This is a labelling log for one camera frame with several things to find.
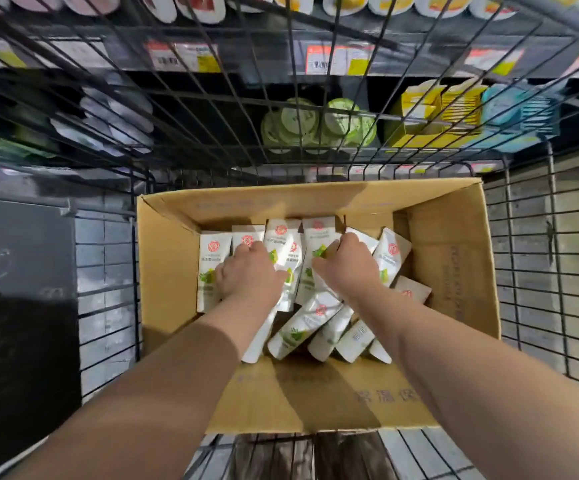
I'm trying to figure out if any person's left hand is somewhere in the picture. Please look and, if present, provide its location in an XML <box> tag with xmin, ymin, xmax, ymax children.
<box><xmin>214</xmin><ymin>240</ymin><xmax>288</xmax><ymax>311</ymax></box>

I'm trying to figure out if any person's right hand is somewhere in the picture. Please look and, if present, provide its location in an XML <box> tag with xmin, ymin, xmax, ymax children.
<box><xmin>311</xmin><ymin>232</ymin><xmax>383</xmax><ymax>301</ymax></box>

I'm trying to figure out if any white leaf-print pouch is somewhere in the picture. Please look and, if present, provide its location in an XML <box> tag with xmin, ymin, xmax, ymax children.
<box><xmin>264</xmin><ymin>218</ymin><xmax>303</xmax><ymax>313</ymax></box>
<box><xmin>295</xmin><ymin>217</ymin><xmax>344</xmax><ymax>306</ymax></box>

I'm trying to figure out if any person's left forearm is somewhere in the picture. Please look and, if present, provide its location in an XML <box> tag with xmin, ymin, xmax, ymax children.
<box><xmin>7</xmin><ymin>294</ymin><xmax>282</xmax><ymax>480</ymax></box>

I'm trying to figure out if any person's right forearm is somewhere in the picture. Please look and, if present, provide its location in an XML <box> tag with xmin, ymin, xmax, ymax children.
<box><xmin>342</xmin><ymin>287</ymin><xmax>579</xmax><ymax>480</ymax></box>

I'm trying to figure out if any pile of white packets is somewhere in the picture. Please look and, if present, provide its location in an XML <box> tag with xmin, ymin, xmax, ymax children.
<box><xmin>196</xmin><ymin>217</ymin><xmax>432</xmax><ymax>365</ymax></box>

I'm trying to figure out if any brown cardboard box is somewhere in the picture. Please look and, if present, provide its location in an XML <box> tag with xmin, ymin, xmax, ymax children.
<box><xmin>136</xmin><ymin>178</ymin><xmax>501</xmax><ymax>435</ymax></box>

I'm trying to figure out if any group of green round tubs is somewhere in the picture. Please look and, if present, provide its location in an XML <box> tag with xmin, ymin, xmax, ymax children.
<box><xmin>260</xmin><ymin>97</ymin><xmax>378</xmax><ymax>154</ymax></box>

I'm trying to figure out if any stack of yellow boxes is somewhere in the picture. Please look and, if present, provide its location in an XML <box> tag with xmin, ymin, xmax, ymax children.
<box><xmin>385</xmin><ymin>79</ymin><xmax>489</xmax><ymax>149</ymax></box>

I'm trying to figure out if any black store shelf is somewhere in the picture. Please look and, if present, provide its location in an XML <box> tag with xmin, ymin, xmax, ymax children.
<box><xmin>0</xmin><ymin>15</ymin><xmax>579</xmax><ymax>178</ymax></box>

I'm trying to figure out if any stack of white grey bags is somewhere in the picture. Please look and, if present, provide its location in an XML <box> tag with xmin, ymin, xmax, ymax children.
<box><xmin>49</xmin><ymin>86</ymin><xmax>156</xmax><ymax>158</ymax></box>

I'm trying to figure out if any stack of light blue boxes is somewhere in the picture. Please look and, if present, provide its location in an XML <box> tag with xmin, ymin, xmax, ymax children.
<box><xmin>478</xmin><ymin>83</ymin><xmax>561</xmax><ymax>148</ymax></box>

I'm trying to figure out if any black panel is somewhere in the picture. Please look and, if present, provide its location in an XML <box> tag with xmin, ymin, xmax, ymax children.
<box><xmin>0</xmin><ymin>195</ymin><xmax>82</xmax><ymax>468</ymax></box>

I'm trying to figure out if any row of white lidded cups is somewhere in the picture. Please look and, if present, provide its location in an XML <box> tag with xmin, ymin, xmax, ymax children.
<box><xmin>0</xmin><ymin>0</ymin><xmax>579</xmax><ymax>24</ymax></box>

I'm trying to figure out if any black wire shopping cart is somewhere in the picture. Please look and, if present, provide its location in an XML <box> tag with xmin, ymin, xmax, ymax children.
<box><xmin>0</xmin><ymin>0</ymin><xmax>579</xmax><ymax>480</ymax></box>

